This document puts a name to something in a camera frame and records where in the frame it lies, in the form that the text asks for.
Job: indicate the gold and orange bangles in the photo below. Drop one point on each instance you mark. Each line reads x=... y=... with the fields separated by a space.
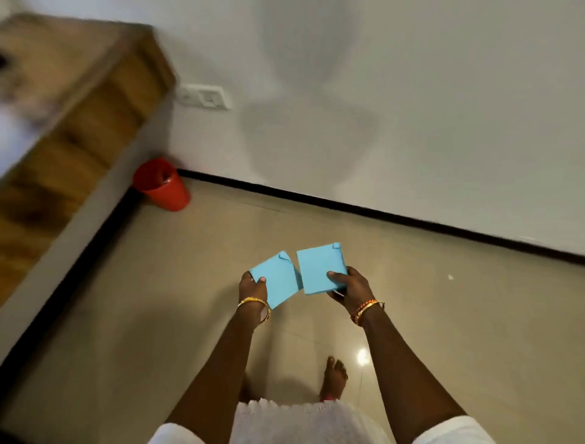
x=365 y=309

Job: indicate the white wall socket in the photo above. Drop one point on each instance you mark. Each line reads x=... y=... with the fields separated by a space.
x=203 y=97

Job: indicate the wooden cabinet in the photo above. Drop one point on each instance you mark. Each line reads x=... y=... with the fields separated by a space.
x=64 y=137

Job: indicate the red plastic bin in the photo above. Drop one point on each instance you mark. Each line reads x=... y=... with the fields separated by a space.
x=163 y=185

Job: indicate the blue paper piece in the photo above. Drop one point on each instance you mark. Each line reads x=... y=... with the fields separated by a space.
x=320 y=267
x=276 y=282

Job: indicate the person's left hand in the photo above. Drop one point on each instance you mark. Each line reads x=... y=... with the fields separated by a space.
x=249 y=290

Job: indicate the white garment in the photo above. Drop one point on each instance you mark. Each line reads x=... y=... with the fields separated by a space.
x=301 y=423

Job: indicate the person's left thumb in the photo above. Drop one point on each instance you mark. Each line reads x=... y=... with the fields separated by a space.
x=261 y=281

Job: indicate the person's right thumb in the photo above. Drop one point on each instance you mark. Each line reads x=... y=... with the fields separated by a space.
x=338 y=277

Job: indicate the gold bangle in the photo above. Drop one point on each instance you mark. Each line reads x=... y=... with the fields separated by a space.
x=256 y=305

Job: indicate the person's right forearm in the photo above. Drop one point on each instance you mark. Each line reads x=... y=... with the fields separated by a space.
x=404 y=370

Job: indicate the person's right hand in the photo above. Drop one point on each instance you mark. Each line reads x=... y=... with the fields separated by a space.
x=355 y=289

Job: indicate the person's right foot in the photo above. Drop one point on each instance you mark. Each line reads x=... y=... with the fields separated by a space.
x=333 y=378

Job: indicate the person's left forearm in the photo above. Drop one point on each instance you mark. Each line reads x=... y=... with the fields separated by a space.
x=215 y=366

